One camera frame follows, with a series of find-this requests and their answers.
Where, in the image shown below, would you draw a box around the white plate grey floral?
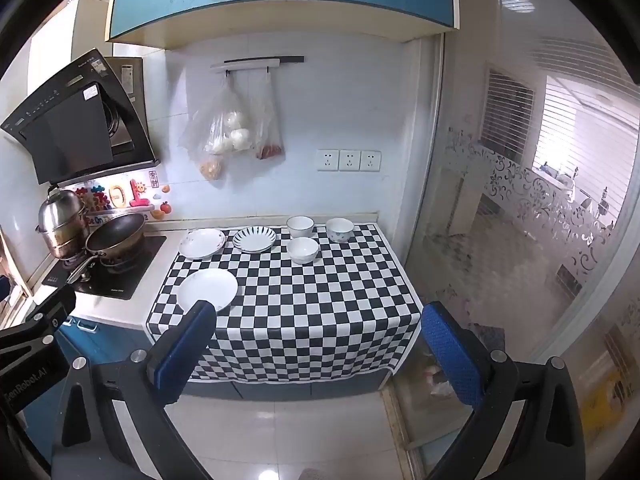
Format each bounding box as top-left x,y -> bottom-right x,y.
177,269 -> 239,312

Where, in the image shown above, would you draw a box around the white plate floral rim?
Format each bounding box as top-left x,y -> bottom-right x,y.
179,228 -> 227,260

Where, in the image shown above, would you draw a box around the white plate black striped rim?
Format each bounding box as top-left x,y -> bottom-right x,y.
232,226 -> 277,254

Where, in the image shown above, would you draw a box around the plain white bowl front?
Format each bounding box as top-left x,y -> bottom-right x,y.
286,237 -> 320,266

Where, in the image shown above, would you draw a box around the white bowl blue pattern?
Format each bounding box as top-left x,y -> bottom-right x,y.
326,218 -> 355,244

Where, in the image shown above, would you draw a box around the blue lower cabinet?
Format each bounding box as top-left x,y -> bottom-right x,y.
24,316 -> 151,462

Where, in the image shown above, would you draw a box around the blue cabinet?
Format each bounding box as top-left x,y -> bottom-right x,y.
104,0 -> 461,52
24,316 -> 151,462

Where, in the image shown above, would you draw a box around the black induction cooktop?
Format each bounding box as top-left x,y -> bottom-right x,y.
72,235 -> 167,300

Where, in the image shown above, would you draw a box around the black white checkered cloth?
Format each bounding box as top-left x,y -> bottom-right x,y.
145,223 -> 422,384

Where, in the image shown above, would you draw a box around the black frying pan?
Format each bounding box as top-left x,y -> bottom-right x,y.
66,214 -> 145,284

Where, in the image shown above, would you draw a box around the glass sliding door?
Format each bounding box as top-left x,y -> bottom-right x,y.
407,0 -> 639,478

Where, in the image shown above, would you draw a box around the stainless steel steamer pot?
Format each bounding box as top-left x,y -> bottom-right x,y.
35,186 -> 89,260

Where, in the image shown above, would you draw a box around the plastic bag with red food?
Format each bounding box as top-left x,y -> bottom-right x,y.
254,68 -> 284,160

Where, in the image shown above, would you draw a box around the plastic bag with buns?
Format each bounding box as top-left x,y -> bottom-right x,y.
179,72 -> 255,181

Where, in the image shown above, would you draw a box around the black range hood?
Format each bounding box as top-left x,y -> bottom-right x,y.
1,49 -> 160,184

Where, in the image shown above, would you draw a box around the blue upper cabinet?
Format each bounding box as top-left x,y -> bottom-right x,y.
104,0 -> 461,52

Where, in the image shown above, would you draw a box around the colourful wall stickers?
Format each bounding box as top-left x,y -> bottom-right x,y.
67,168 -> 174,228

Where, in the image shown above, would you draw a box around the triple wall power socket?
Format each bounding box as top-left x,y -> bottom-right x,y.
314,148 -> 382,172

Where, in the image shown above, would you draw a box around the wall hook rail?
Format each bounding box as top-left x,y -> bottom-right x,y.
209,55 -> 305,74

